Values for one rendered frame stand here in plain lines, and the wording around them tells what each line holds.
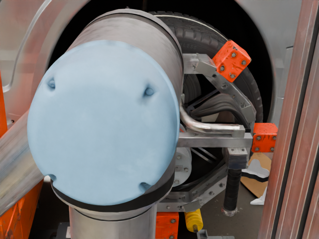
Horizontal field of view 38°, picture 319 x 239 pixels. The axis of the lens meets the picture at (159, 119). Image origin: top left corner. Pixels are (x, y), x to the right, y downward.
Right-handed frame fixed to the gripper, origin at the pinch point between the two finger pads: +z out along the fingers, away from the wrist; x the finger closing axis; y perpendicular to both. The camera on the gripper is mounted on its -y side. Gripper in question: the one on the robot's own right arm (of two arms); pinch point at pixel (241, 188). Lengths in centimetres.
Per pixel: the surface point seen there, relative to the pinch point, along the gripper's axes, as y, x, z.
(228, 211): -6.5, 1.9, 3.4
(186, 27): 35, -35, 12
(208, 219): -83, -85, -16
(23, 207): -17, -16, 62
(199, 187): -17.6, -25.0, 5.8
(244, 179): -82, -118, -44
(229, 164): 8.7, 1.4, 4.6
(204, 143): 13.4, -1.9, 11.2
